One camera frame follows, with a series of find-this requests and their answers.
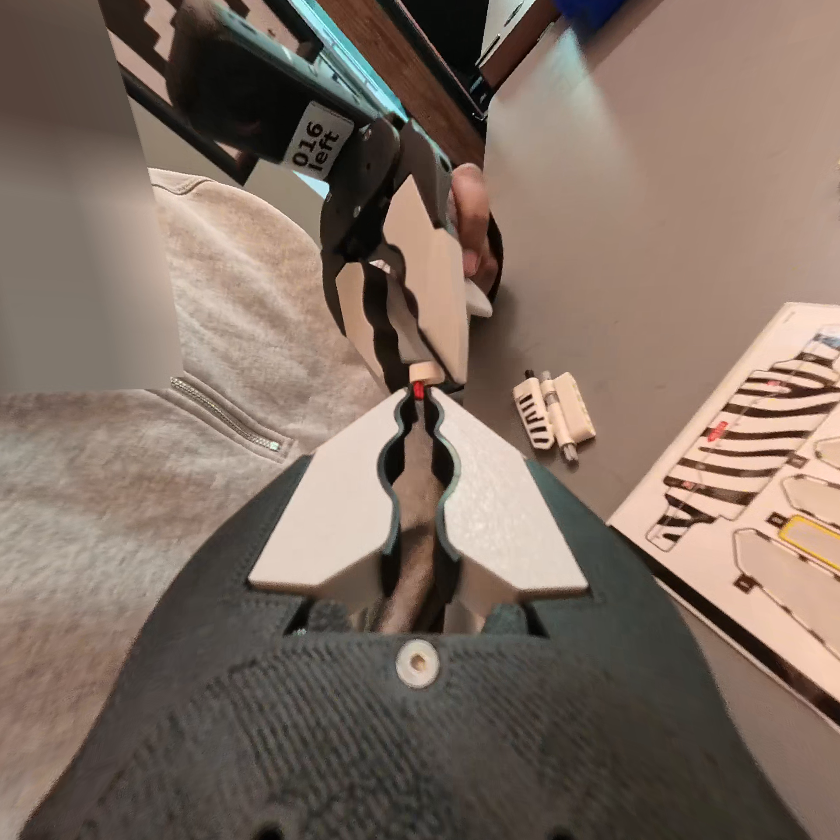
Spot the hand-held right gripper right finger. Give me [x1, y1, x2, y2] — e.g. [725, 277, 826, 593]
[423, 387, 590, 619]

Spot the person's grey sweater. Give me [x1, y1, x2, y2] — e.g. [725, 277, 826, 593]
[0, 167, 395, 840]

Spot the brown wooden table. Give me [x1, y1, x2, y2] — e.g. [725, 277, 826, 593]
[315, 0, 572, 175]

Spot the white striped lego assembly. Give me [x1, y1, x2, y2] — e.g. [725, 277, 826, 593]
[513, 371, 597, 462]

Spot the person's left hand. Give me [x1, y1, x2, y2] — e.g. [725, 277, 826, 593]
[449, 163, 501, 291]

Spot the lego sticker sheet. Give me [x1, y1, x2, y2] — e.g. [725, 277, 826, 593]
[607, 302, 840, 729]

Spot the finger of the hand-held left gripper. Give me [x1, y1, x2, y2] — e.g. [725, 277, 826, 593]
[333, 259, 421, 396]
[382, 174, 471, 387]

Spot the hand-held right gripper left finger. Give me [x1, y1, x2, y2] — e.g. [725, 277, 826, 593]
[248, 387, 416, 619]

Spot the blue plastic bin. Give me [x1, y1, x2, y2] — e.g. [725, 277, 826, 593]
[551, 0, 664, 40]

